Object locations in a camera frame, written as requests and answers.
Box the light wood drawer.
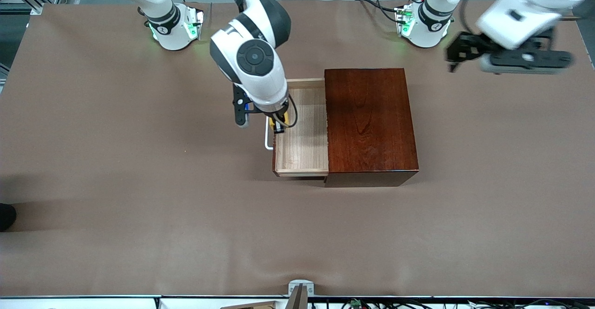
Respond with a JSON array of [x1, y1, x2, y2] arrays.
[[264, 78, 330, 178]]

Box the dark wooden drawer cabinet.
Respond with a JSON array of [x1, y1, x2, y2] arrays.
[[324, 68, 420, 188]]

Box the brown table cover cloth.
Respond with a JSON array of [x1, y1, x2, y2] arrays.
[[0, 0, 595, 298]]

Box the black rounded object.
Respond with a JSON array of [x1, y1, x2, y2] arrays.
[[0, 203, 17, 232]]

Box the black left base cables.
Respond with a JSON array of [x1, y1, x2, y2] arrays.
[[355, 0, 406, 25]]

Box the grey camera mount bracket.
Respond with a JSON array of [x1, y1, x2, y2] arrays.
[[288, 279, 315, 309]]

